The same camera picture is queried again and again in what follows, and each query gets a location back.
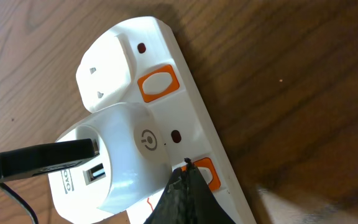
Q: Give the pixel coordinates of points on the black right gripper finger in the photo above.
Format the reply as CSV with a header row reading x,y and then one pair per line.
x,y
187,199

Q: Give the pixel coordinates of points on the white USB charger adapter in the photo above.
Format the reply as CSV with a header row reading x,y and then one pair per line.
x,y
132,164

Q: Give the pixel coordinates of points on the white power strip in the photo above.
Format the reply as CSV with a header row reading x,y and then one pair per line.
x,y
139,60

